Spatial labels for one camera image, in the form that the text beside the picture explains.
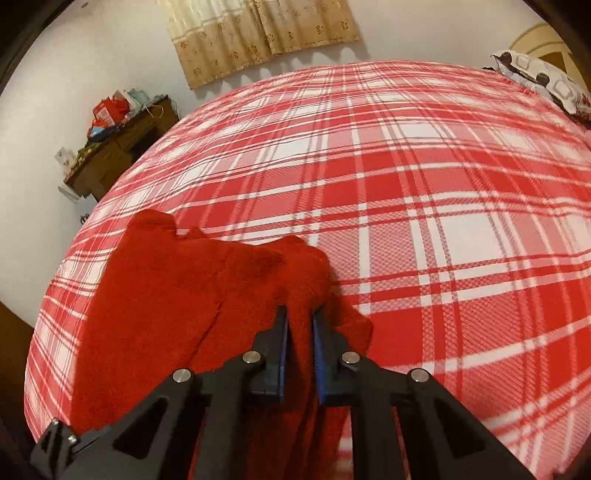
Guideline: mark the cream wooden headboard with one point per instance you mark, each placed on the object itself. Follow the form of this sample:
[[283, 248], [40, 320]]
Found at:
[[543, 42]]

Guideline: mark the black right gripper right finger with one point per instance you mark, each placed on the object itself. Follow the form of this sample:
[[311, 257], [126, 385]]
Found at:
[[405, 425]]

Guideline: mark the red knitted sweater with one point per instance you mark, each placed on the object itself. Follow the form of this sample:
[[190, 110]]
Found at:
[[168, 301]]

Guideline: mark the white photo frame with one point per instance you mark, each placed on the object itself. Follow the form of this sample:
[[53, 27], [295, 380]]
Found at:
[[66, 159]]

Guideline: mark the beige patterned curtain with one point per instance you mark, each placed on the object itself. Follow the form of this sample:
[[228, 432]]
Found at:
[[214, 39]]

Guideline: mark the brown wooden desk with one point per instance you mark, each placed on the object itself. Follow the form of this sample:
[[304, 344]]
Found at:
[[102, 164]]

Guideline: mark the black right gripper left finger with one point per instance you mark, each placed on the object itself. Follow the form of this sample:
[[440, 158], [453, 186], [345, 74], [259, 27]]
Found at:
[[186, 427]]

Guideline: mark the grey white patterned pillow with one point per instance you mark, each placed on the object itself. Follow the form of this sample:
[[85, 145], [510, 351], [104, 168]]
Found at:
[[545, 79]]

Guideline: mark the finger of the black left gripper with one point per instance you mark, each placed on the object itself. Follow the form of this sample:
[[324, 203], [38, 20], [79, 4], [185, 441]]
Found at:
[[59, 446]]

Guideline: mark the red white plaid bedspread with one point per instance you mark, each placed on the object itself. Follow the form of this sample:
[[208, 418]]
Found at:
[[453, 203]]

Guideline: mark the red gift bag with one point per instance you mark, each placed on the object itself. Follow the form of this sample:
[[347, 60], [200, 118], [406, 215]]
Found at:
[[110, 112]]

